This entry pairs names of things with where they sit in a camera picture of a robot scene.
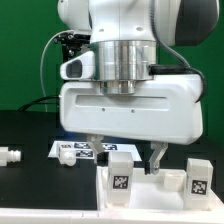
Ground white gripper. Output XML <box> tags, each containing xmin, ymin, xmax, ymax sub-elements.
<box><xmin>60</xmin><ymin>75</ymin><xmax>203</xmax><ymax>175</ymax></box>

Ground white square table top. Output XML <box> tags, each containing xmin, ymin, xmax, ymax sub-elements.
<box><xmin>96</xmin><ymin>167</ymin><xmax>224</xmax><ymax>212</ymax></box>

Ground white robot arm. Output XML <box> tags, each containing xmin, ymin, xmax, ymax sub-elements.
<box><xmin>58</xmin><ymin>0</ymin><xmax>219</xmax><ymax>174</ymax></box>

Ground white sheet with tags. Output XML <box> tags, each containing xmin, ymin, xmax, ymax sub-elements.
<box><xmin>48</xmin><ymin>141</ymin><xmax>141</xmax><ymax>161</ymax></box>

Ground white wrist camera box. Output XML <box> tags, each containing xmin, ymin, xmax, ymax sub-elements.
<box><xmin>60</xmin><ymin>51</ymin><xmax>95</xmax><ymax>80</ymax></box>

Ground grey arm hose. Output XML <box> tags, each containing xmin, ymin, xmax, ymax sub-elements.
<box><xmin>149</xmin><ymin>0</ymin><xmax>208</xmax><ymax>104</ymax></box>

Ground black base cables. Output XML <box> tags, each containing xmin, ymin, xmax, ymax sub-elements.
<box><xmin>18</xmin><ymin>94</ymin><xmax>61</xmax><ymax>112</ymax></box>

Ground white L-shaped obstacle wall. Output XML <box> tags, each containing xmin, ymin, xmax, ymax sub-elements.
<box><xmin>0</xmin><ymin>209</ymin><xmax>224</xmax><ymax>224</ymax></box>

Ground white camera cable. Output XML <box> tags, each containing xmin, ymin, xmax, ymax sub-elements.
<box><xmin>39</xmin><ymin>29</ymin><xmax>73</xmax><ymax>113</ymax></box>

